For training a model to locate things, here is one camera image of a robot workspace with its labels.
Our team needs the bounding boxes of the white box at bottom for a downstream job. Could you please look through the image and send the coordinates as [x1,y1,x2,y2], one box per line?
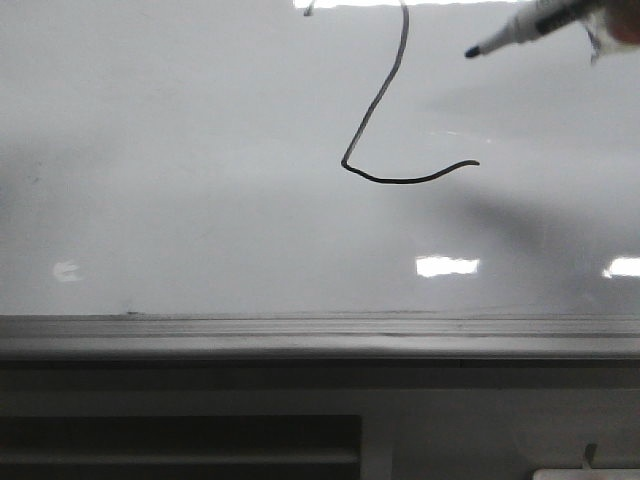
[532,468,640,480]

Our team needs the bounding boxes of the grey aluminium whiteboard tray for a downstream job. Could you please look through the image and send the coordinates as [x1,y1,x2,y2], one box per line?
[1,312,639,362]

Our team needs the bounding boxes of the white whiteboard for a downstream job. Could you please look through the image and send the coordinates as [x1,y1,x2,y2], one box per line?
[1,1,639,315]

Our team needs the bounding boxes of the white black whiteboard marker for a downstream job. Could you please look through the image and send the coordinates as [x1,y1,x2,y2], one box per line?
[464,0,604,59]

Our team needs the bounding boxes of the dark slatted vent panel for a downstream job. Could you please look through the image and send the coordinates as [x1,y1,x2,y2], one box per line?
[1,415,362,479]

